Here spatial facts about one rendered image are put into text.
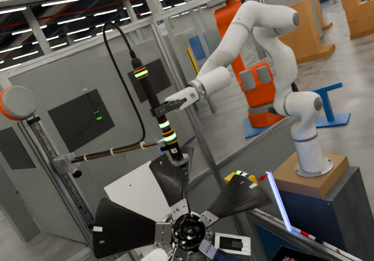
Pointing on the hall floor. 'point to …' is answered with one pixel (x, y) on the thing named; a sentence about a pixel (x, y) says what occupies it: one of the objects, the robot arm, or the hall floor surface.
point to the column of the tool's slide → (78, 216)
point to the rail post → (259, 241)
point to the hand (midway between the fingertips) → (158, 111)
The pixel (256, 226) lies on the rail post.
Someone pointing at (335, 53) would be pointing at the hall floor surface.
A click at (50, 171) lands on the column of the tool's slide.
